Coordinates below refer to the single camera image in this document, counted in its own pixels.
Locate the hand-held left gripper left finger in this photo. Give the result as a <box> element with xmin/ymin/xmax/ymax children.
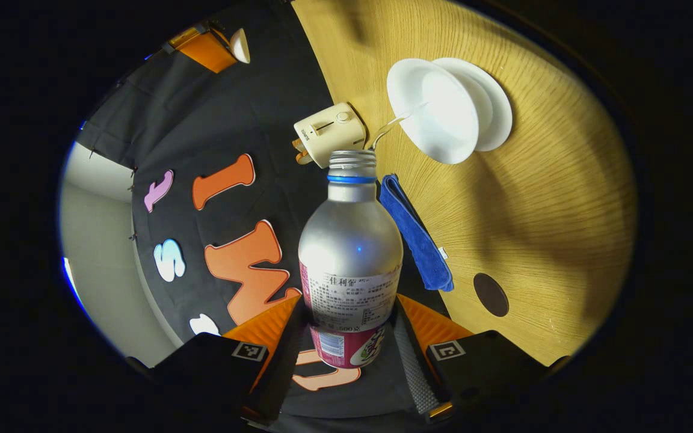
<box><xmin>127</xmin><ymin>293</ymin><xmax>307</xmax><ymax>429</ymax></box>

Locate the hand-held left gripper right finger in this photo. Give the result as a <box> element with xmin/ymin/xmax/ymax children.
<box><xmin>390</xmin><ymin>293</ymin><xmax>570</xmax><ymax>422</ymax></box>

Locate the white teacup lid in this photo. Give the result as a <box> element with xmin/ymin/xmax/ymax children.
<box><xmin>230</xmin><ymin>28</ymin><xmax>251</xmax><ymax>64</ymax></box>

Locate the dark round coaster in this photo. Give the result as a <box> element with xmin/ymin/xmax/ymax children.
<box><xmin>473</xmin><ymin>273</ymin><xmax>510</xmax><ymax>318</ymax></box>

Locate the silver water bottle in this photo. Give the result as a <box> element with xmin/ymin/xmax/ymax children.
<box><xmin>298</xmin><ymin>150</ymin><xmax>404</xmax><ymax>369</ymax></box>

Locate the clear water stream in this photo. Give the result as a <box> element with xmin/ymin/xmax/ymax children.
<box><xmin>371</xmin><ymin>102</ymin><xmax>429</xmax><ymax>150</ymax></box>

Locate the blue towel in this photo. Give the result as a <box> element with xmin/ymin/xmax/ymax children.
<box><xmin>379</xmin><ymin>174</ymin><xmax>454</xmax><ymax>292</ymax></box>

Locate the white toaster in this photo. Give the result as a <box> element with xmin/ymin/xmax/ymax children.
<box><xmin>293</xmin><ymin>102</ymin><xmax>366</xmax><ymax>169</ymax></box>

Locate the white saucer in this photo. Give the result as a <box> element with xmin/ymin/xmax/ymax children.
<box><xmin>434</xmin><ymin>57</ymin><xmax>513</xmax><ymax>152</ymax></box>

